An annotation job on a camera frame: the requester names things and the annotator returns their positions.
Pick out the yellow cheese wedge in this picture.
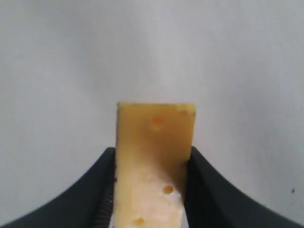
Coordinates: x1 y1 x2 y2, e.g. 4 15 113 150
113 102 196 228

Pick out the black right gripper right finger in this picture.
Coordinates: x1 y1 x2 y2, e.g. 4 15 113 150
185 147 302 228

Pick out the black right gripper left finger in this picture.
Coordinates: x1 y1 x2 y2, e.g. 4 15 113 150
4 147 115 228

